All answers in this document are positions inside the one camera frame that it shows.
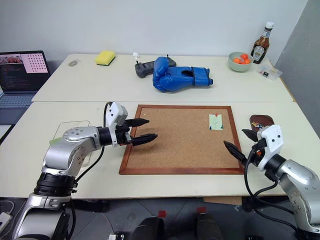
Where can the yellow sponge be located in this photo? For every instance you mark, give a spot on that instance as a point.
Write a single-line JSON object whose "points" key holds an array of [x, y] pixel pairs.
{"points": [[105, 58]]}

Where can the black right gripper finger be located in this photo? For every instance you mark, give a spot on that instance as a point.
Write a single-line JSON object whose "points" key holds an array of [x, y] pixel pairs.
{"points": [[236, 152], [251, 135]]}

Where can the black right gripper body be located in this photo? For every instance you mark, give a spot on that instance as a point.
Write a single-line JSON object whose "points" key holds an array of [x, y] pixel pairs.
{"points": [[257, 152]]}

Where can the small white figurine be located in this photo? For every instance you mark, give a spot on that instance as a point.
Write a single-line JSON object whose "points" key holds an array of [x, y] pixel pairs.
{"points": [[136, 56]]}

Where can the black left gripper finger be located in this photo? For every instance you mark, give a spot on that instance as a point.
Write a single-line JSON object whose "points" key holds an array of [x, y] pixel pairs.
{"points": [[137, 122], [145, 138]]}

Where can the clear plastic bag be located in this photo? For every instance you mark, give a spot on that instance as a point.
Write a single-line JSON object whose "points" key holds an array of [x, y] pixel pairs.
{"points": [[271, 72]]}

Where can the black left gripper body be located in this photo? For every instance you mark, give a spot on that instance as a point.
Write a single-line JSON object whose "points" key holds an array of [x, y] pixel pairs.
{"points": [[123, 135]]}

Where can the small grey oval object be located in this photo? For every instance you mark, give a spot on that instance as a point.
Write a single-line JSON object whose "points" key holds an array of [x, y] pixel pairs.
{"points": [[72, 63]]}

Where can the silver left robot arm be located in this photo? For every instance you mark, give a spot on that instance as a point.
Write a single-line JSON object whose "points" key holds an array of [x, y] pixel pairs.
{"points": [[62, 155]]}

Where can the ketchup bottle white cap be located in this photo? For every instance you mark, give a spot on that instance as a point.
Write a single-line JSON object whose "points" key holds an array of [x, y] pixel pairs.
{"points": [[261, 47]]}

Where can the light green paper note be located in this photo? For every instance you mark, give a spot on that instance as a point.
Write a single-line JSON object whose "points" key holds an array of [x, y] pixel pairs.
{"points": [[215, 122]]}

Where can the grey partition panel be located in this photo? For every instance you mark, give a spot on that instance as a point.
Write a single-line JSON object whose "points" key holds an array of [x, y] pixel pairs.
{"points": [[300, 50]]}

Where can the dark rounded shape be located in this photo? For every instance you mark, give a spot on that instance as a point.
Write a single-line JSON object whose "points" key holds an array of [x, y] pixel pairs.
{"points": [[208, 226], [150, 228]]}

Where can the brown cardboard piece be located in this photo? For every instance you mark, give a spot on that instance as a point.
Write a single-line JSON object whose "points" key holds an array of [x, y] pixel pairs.
{"points": [[222, 200]]}

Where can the wood-framed cork board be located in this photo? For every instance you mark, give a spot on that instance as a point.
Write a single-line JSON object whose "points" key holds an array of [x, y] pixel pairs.
{"points": [[180, 142]]}

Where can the open grey laptop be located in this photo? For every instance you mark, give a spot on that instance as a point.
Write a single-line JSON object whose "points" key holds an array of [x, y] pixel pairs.
{"points": [[20, 75]]}

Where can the brown wooden pin tray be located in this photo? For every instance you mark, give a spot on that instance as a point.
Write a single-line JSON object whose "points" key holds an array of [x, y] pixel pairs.
{"points": [[263, 120]]}

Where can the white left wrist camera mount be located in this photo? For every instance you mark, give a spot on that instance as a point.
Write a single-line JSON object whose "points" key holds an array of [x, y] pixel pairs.
{"points": [[113, 112]]}

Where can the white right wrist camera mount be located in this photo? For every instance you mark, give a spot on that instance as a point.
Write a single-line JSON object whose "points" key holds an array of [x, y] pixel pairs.
{"points": [[272, 140]]}

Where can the blue boxing glove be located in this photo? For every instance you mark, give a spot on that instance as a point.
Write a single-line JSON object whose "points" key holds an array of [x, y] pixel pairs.
{"points": [[180, 83], [172, 70]]}

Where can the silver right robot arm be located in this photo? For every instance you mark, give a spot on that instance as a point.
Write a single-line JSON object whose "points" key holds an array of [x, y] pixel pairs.
{"points": [[297, 180]]}

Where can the pale green bowl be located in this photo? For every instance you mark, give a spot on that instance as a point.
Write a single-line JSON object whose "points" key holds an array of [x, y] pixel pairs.
{"points": [[238, 67]]}

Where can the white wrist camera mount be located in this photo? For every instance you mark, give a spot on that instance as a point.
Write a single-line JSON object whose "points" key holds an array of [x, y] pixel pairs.
{"points": [[272, 140], [113, 112]]}

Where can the clear acrylic tray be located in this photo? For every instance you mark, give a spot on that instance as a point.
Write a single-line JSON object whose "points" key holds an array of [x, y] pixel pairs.
{"points": [[72, 125]]}

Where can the orange ball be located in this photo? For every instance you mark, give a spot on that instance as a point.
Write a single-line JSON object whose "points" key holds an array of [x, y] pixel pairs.
{"points": [[236, 60], [244, 56], [247, 61]]}

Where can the white power adapter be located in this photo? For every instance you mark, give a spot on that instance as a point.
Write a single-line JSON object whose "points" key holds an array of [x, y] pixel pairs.
{"points": [[4, 221]]}

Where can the grey game controller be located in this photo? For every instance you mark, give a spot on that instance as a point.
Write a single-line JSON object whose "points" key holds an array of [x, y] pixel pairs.
{"points": [[143, 68]]}

